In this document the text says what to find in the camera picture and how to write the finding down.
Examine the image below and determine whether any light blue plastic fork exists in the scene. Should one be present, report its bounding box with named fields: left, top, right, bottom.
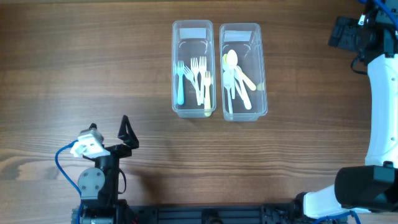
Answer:
left=177, top=60, right=184, bottom=105

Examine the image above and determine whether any white plastic fork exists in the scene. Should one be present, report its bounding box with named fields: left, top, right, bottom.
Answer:
left=183, top=65, right=199, bottom=96
left=199, top=56, right=207, bottom=104
left=190, top=57, right=201, bottom=106

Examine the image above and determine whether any yellow plastic fork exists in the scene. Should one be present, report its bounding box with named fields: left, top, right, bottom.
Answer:
left=204, top=71, right=212, bottom=117

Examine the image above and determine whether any yellow plastic spoon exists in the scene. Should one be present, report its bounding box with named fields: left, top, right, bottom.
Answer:
left=222, top=54, right=257, bottom=91

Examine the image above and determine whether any translucent white plastic spoon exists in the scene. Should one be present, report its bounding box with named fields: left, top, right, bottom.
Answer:
left=226, top=49, right=238, bottom=100

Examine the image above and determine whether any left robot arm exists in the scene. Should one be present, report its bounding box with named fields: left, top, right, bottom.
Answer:
left=70, top=115, right=139, bottom=224

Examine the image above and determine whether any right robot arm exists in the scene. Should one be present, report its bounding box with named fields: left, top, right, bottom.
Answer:
left=284, top=0, right=397, bottom=223

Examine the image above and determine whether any left clear plastic container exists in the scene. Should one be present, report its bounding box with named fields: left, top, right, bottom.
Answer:
left=172, top=20, right=216, bottom=118

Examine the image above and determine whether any clear plastic container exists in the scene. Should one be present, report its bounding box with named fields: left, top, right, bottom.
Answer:
left=220, top=23, right=268, bottom=121
left=172, top=20, right=216, bottom=118

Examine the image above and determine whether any right clear plastic container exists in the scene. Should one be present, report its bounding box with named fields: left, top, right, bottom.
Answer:
left=220, top=23, right=268, bottom=121

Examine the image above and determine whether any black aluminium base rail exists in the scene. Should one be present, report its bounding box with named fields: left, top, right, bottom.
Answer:
left=71, top=203, right=299, bottom=224

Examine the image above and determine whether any left blue cable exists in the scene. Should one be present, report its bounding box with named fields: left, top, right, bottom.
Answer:
left=54, top=139, right=84, bottom=224

